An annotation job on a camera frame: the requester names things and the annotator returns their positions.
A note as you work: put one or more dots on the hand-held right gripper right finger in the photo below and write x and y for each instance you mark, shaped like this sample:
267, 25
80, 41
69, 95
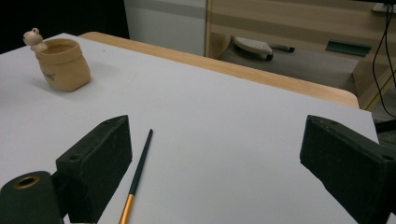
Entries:
348, 174

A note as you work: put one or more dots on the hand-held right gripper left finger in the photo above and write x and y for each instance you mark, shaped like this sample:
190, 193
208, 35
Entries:
93, 168

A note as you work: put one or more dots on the dark pen with gold end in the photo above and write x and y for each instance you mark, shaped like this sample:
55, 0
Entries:
137, 176

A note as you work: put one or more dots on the tan pen holder with bear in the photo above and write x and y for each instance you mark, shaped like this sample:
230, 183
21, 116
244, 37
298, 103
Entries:
63, 71

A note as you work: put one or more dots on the white table board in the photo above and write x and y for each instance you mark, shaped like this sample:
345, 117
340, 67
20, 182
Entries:
218, 124

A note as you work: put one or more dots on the wooden table edge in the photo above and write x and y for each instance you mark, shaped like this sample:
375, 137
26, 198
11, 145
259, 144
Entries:
249, 74

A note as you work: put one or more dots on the black curtain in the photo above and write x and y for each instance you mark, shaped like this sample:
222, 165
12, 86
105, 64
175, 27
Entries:
62, 15

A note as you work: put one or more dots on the white cabinet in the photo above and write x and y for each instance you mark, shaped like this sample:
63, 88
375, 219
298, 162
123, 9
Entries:
165, 28

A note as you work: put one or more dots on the grey chair base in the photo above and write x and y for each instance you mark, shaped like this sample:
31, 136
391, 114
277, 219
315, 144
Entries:
252, 46

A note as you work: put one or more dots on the light wooden desk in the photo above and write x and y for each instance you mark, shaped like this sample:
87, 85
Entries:
280, 18

